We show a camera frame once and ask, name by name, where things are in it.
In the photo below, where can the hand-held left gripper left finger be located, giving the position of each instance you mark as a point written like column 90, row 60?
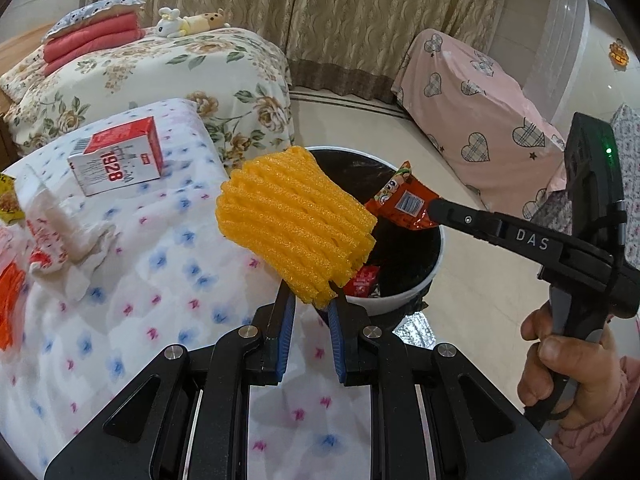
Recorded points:
column 286, row 340

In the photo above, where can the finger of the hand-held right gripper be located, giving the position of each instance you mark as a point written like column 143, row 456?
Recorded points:
column 480, row 222

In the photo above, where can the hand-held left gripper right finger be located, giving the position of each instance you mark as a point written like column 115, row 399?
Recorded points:
column 336, row 345

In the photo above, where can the small orange red snack packet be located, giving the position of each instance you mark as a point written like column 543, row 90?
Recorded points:
column 400, row 200

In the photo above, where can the yellow foam fruit net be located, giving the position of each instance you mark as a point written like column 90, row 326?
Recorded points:
column 290, row 220

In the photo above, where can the white bin with black liner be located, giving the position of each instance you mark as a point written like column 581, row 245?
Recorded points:
column 350, row 170

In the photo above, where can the red white milk carton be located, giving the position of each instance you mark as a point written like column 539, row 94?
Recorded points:
column 125, row 155

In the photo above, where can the white plastic bag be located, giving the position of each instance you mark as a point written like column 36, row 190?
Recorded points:
column 55, row 215

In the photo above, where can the person's right forearm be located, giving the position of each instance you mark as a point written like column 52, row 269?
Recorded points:
column 610, row 430

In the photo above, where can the person's right hand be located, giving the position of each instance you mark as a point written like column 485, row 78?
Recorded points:
column 595, row 375

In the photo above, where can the silver foil mat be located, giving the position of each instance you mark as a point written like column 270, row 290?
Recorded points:
column 414, row 327

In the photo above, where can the pink heart print cloth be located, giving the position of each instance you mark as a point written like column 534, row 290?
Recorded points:
column 475, row 110

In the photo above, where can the beige patterned curtain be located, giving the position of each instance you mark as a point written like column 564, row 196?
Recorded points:
column 325, row 20

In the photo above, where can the orange red snack bag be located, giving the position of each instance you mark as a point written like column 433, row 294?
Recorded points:
column 9, row 305

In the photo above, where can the bed with floral bedspread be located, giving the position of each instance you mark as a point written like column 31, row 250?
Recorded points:
column 150, row 75

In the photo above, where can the crumpled snack wrapper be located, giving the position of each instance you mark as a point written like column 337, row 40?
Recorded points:
column 9, row 200

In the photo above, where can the brown spotted plush toy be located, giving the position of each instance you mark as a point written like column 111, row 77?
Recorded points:
column 207, row 20

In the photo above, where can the folded red blanket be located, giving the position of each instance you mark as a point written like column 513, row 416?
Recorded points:
column 85, row 42

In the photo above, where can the cream floral pillow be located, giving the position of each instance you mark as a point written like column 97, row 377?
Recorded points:
column 22, row 77

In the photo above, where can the blue white patterned pillow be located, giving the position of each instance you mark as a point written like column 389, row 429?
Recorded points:
column 90, row 12

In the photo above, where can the wooden headboard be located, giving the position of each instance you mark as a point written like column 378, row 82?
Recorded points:
column 15, row 47

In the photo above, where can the yellow wall sticker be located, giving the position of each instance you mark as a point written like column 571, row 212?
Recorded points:
column 619, row 53

